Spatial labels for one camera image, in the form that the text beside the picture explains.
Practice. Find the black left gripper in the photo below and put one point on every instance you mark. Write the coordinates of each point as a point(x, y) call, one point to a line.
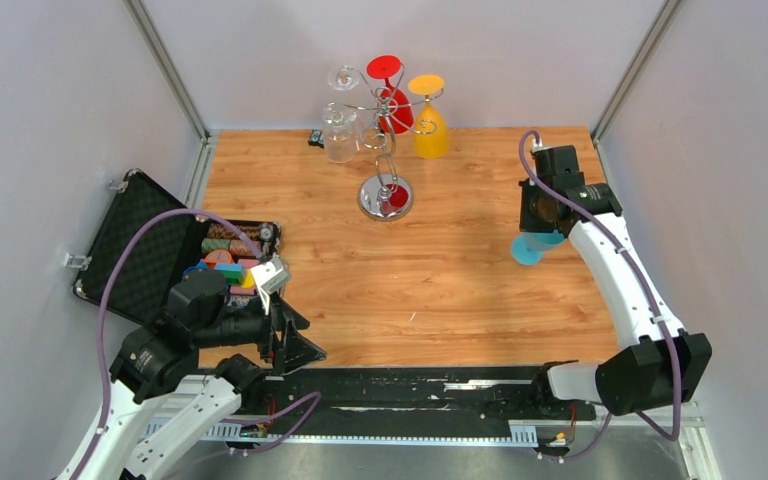
point(296, 350)

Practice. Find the blue wine glass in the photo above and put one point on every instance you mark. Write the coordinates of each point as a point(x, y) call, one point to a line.
point(528, 248)

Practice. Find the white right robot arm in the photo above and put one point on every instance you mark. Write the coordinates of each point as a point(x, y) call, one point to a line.
point(659, 362)

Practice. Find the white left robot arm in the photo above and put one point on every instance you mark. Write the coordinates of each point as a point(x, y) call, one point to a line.
point(154, 360)

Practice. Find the chrome wine glass rack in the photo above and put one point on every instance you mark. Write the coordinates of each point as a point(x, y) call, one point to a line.
point(386, 195)

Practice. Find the clear hanging wine glass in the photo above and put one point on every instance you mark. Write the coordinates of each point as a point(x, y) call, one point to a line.
point(340, 129)

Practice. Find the yellow wine glass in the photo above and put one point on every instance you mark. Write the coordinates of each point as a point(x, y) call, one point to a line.
point(431, 138)

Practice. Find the red wine glass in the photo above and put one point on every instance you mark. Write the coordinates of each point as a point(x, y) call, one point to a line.
point(399, 117)

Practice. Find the black poker chip case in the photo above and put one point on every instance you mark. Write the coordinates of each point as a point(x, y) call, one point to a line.
point(163, 254)

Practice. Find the small black clip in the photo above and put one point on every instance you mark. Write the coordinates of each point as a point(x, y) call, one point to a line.
point(316, 138)

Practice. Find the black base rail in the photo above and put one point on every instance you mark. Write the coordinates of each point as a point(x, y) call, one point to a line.
point(423, 402)

